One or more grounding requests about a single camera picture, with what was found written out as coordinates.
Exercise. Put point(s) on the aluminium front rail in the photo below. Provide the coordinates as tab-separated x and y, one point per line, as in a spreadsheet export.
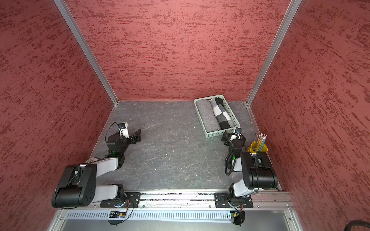
204	200

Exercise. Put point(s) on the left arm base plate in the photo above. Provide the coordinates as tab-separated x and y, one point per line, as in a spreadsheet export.
130	200

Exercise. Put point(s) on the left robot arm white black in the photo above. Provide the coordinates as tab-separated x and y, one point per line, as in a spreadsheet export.
77	186

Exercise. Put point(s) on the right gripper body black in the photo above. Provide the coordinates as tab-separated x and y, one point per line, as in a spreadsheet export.
227	140

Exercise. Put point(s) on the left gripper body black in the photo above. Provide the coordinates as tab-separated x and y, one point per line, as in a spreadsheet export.
131	140

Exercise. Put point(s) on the grey knitted scarf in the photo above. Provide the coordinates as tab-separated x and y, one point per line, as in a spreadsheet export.
209	120

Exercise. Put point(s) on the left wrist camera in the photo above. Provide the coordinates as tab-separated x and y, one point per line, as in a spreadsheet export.
123	130

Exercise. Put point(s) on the black white checkered scarf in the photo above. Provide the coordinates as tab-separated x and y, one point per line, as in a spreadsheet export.
221	114

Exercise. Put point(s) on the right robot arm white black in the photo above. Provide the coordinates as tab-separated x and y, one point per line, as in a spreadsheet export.
252	162

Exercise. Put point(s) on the yellow pencil cup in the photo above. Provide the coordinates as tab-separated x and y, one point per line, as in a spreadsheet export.
253	149

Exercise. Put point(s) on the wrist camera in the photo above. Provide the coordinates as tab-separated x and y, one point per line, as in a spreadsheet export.
238	130
123	130

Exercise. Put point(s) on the light green plastic basket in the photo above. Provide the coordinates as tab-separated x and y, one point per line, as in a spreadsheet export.
226	107

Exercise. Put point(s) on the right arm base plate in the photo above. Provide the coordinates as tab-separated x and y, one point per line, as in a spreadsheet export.
222	200

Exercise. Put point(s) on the crumpled beige cloth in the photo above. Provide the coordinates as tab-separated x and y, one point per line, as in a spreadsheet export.
92	159

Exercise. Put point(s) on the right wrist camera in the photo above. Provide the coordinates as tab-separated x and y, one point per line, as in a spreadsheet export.
238	130

